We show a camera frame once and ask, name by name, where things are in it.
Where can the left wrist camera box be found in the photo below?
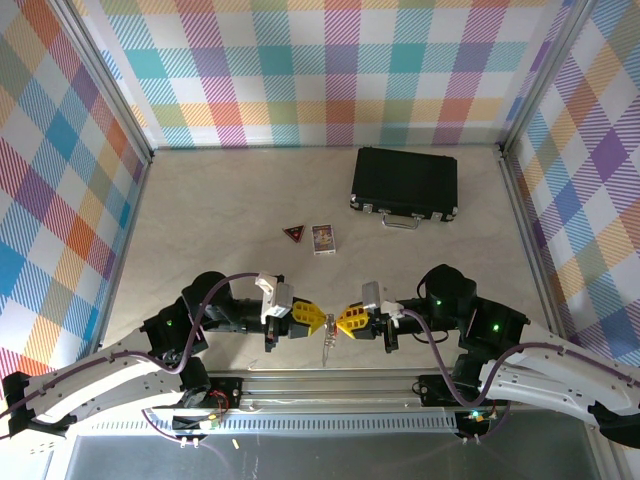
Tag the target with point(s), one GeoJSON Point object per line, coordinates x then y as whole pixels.
{"type": "Point", "coordinates": [283, 300]}

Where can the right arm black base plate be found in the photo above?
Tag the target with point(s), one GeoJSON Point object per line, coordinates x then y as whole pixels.
{"type": "Point", "coordinates": [435, 390]}

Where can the small controller circuit board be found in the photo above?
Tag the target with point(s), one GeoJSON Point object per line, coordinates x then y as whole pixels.
{"type": "Point", "coordinates": [197, 424]}
{"type": "Point", "coordinates": [475, 420]}

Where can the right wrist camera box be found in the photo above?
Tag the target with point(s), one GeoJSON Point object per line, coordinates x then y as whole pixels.
{"type": "Point", "coordinates": [372, 295]}

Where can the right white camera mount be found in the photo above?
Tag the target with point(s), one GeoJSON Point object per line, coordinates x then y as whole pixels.
{"type": "Point", "coordinates": [392, 310]}

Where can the aluminium frame rail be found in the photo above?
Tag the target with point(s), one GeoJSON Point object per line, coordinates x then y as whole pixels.
{"type": "Point", "coordinates": [325, 385]}

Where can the black briefcase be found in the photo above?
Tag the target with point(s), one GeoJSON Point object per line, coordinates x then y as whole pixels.
{"type": "Point", "coordinates": [405, 180]}

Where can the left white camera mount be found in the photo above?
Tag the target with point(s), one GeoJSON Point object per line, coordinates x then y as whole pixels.
{"type": "Point", "coordinates": [265, 282]}

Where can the small playing card box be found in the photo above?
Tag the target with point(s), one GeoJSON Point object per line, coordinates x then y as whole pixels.
{"type": "Point", "coordinates": [323, 239]}

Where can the aluminium corner post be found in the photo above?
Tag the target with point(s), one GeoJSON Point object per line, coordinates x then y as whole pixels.
{"type": "Point", "coordinates": [105, 75]}
{"type": "Point", "coordinates": [542, 75]}

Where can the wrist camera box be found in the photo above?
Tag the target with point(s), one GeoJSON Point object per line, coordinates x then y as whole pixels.
{"type": "Point", "coordinates": [372, 295]}
{"type": "Point", "coordinates": [283, 300]}

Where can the dark triangular badge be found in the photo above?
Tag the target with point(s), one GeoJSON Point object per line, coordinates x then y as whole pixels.
{"type": "Point", "coordinates": [295, 232]}

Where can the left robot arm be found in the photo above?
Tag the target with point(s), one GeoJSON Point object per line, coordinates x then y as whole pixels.
{"type": "Point", "coordinates": [90, 395]}

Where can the aluminium side rail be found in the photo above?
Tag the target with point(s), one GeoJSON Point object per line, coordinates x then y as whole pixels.
{"type": "Point", "coordinates": [534, 250]}
{"type": "Point", "coordinates": [121, 260]}

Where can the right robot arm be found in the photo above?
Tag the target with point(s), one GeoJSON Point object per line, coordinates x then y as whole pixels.
{"type": "Point", "coordinates": [550, 395]}

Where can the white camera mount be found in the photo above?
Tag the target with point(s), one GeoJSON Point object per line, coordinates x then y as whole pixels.
{"type": "Point", "coordinates": [392, 310]}
{"type": "Point", "coordinates": [265, 282]}

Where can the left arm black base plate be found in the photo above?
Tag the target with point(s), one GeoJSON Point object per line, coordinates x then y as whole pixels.
{"type": "Point", "coordinates": [225, 390]}

